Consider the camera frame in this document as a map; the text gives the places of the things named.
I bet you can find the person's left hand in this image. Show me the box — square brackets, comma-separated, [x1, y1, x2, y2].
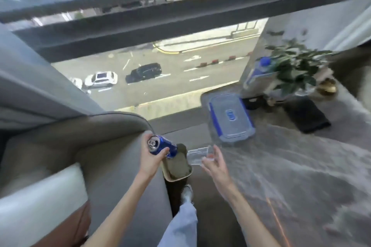
[139, 132, 170, 180]

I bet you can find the person's right hand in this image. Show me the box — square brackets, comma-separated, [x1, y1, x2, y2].
[201, 145, 233, 192]

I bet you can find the blue drink can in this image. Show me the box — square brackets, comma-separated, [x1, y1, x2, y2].
[147, 135, 178, 159]

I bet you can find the person's left forearm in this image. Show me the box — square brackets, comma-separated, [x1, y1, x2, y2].
[83, 170, 158, 247]

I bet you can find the person's right forearm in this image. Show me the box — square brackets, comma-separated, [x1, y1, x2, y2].
[219, 183, 281, 247]

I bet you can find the clear plastic cup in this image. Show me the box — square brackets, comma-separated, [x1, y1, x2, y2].
[186, 145, 215, 166]

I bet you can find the black bin with beige rim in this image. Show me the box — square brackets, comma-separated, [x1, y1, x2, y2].
[161, 143, 193, 218]

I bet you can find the person's white shoe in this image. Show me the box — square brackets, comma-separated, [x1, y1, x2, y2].
[181, 184, 194, 206]

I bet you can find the grey sofa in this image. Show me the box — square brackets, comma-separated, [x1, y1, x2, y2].
[0, 23, 174, 247]

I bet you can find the clear container with blue lid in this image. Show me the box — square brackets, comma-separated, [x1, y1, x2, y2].
[208, 92, 256, 144]

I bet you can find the person's leg in light jeans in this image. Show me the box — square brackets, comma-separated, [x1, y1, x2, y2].
[157, 201, 198, 247]

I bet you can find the small black object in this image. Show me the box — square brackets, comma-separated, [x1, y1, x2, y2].
[242, 95, 269, 111]

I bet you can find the black car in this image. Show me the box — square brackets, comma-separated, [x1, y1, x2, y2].
[125, 63, 163, 84]

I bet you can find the white car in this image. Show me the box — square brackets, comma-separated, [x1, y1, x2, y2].
[69, 77, 92, 95]
[84, 71, 119, 88]

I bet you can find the plastic bottle with blue cap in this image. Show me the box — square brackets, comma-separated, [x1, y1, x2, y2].
[243, 56, 276, 97]

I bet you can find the green potted plant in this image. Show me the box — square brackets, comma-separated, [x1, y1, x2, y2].
[265, 30, 337, 98]

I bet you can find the white cushion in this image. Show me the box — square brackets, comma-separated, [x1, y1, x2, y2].
[0, 163, 89, 247]

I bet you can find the small gold pot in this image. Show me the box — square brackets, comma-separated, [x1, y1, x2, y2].
[315, 78, 338, 96]

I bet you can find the white curtain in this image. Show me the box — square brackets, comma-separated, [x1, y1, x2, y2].
[321, 0, 371, 53]

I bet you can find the dark window frame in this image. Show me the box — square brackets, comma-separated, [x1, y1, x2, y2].
[0, 0, 371, 64]

